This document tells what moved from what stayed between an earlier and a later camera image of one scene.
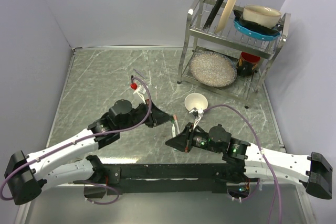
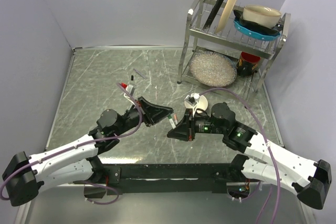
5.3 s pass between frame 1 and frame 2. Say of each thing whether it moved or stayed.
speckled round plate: stayed
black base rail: stayed
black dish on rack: stayed
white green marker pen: moved
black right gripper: moved
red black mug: stayed
